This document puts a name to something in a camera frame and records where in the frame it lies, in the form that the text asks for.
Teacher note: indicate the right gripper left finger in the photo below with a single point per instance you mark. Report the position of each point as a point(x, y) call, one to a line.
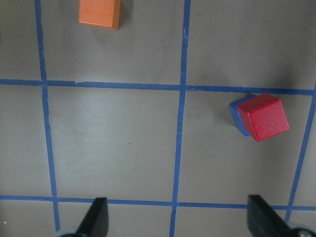
point(96, 220)

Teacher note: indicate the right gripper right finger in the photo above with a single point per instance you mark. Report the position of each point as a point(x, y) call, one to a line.
point(262, 220)

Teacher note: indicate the red wooden block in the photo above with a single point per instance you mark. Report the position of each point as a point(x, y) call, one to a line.
point(263, 117)

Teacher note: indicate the blue wooden block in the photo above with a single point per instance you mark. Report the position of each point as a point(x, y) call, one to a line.
point(236, 116)

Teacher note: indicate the orange wooden block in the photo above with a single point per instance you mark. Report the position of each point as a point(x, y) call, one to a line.
point(100, 13)

